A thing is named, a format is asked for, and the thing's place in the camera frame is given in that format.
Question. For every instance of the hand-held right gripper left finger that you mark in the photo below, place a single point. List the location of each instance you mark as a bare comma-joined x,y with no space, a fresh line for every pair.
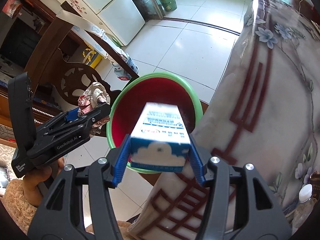
122,161

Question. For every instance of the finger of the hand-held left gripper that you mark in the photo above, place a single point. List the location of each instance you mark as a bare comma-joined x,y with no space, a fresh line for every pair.
98,113
72,115

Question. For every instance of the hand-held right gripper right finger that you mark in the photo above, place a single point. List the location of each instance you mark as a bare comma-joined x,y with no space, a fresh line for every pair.
198,166

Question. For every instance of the floral wrapper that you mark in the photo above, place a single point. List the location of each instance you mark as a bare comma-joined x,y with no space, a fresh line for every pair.
92,95

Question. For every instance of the blue and white milk carton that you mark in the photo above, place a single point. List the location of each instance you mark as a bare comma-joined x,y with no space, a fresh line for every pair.
160,135

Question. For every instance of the red basin with green rim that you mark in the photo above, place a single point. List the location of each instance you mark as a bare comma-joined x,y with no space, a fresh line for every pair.
155,90

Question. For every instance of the person's left forearm beige sleeve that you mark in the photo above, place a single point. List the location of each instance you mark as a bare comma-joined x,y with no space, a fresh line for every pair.
17,205

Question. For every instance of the person's left hand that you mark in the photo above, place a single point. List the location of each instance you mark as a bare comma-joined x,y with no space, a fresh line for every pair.
37,177

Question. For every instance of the carved wooden chair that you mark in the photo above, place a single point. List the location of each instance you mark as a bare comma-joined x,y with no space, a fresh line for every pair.
75,77

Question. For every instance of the clear plastic water bottle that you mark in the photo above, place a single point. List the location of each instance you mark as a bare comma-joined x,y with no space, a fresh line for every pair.
132,63
122,72

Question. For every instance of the yellow bag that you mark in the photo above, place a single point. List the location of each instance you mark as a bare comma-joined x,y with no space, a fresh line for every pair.
92,57

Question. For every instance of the green detergent jug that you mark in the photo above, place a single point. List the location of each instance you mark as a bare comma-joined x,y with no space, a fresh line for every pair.
115,41

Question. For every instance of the black television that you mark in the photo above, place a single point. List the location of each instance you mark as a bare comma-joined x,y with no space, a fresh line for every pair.
17,42

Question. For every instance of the white refrigerator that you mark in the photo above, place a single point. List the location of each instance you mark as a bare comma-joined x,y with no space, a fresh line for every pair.
125,12

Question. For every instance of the clear bottle with white cap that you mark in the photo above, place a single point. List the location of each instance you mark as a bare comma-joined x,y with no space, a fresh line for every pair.
305,192

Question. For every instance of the red box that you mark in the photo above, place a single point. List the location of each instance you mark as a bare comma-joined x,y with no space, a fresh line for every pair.
11,6

